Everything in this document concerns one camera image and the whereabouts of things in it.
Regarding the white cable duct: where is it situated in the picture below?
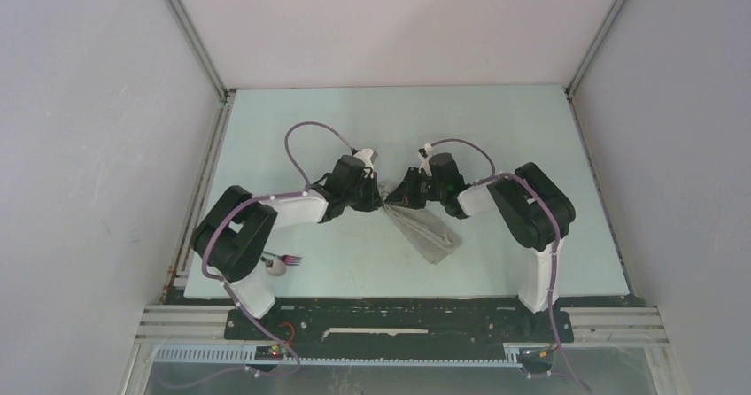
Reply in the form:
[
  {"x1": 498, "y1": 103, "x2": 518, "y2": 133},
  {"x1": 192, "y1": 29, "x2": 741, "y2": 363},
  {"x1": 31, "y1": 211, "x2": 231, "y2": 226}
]
[{"x1": 152, "y1": 344, "x2": 532, "y2": 368}]

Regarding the left aluminium frame post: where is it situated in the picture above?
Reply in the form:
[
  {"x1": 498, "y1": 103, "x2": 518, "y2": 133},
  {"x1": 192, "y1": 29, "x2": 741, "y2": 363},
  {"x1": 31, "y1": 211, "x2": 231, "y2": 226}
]
[{"x1": 165, "y1": 0, "x2": 229, "y2": 102}]

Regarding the pink handled spoon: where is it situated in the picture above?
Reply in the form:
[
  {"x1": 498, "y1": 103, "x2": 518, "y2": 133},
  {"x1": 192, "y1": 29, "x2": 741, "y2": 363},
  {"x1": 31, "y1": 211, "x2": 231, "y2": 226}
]
[{"x1": 261, "y1": 257, "x2": 287, "y2": 277}]

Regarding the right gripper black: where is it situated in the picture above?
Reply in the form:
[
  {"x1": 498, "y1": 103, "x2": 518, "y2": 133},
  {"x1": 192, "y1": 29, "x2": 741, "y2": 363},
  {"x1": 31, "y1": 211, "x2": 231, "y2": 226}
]
[{"x1": 385, "y1": 166, "x2": 446, "y2": 209}]

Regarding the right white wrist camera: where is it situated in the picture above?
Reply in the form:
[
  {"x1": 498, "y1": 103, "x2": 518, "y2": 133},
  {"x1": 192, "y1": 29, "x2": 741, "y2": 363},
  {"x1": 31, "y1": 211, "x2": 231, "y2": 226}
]
[{"x1": 418, "y1": 143, "x2": 434, "y2": 177}]

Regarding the aluminium frame post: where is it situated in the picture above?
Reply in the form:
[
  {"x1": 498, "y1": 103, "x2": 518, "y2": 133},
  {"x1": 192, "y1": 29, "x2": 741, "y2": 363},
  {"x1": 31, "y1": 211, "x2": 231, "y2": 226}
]
[
  {"x1": 565, "y1": 0, "x2": 629, "y2": 101},
  {"x1": 165, "y1": 0, "x2": 229, "y2": 102}
]

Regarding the grey cloth napkin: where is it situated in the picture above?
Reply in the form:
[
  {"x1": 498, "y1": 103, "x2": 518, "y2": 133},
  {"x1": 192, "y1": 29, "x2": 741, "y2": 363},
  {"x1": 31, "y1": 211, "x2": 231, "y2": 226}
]
[{"x1": 378, "y1": 183, "x2": 462, "y2": 265}]

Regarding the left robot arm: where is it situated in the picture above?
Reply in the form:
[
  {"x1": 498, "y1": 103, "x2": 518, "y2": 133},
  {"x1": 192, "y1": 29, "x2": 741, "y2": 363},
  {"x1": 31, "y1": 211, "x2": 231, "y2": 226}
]
[{"x1": 190, "y1": 149, "x2": 383, "y2": 339}]

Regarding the right aluminium frame post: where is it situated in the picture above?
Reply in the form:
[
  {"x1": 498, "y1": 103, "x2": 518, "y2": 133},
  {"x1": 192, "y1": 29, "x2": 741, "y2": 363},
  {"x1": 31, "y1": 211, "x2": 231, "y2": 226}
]
[{"x1": 565, "y1": 0, "x2": 629, "y2": 101}]

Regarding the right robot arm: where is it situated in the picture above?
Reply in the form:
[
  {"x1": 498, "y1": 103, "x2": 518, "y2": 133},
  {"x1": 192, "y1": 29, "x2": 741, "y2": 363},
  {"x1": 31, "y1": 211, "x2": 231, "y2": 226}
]
[{"x1": 384, "y1": 153, "x2": 576, "y2": 340}]

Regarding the purple metallic fork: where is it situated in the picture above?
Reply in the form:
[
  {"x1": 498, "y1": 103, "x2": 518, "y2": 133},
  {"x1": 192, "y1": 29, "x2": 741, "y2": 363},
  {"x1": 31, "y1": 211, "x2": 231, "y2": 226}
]
[{"x1": 262, "y1": 252, "x2": 303, "y2": 267}]

